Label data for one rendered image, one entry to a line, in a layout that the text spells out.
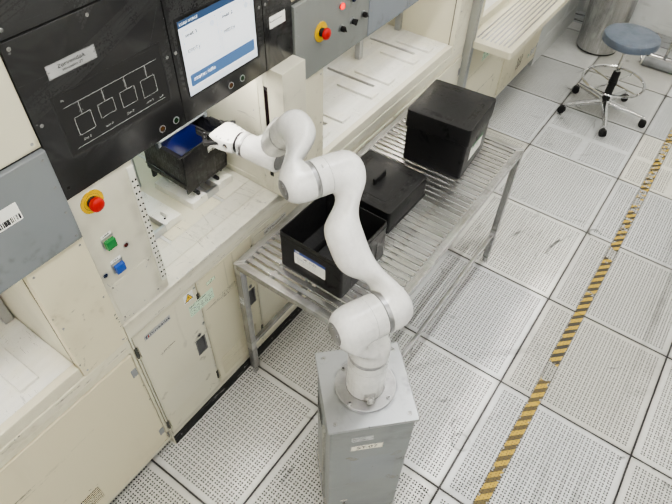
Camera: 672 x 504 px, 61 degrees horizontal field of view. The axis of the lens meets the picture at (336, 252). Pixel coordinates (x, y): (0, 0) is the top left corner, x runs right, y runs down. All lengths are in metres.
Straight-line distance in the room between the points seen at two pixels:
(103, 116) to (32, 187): 0.23
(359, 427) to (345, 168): 0.77
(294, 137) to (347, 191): 0.19
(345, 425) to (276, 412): 0.91
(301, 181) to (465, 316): 1.75
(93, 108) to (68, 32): 0.18
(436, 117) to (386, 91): 0.47
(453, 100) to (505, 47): 0.91
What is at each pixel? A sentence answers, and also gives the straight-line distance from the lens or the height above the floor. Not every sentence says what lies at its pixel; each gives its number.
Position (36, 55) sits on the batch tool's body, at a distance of 1.36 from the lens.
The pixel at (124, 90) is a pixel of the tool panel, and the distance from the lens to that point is 1.51.
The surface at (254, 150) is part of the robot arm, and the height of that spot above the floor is 1.22.
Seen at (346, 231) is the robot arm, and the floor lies 1.33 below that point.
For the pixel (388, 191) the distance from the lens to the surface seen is 2.25.
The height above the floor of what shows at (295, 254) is 0.86.
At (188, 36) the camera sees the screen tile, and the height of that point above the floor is 1.63.
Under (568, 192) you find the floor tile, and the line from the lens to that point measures 3.85.
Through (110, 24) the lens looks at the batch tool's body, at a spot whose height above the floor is 1.75.
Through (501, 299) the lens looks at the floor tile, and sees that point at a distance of 3.10.
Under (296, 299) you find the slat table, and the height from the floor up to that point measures 0.76.
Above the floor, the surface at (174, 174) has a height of 1.01.
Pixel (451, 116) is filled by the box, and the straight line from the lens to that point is 2.43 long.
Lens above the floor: 2.35
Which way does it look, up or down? 48 degrees down
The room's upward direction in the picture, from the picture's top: 2 degrees clockwise
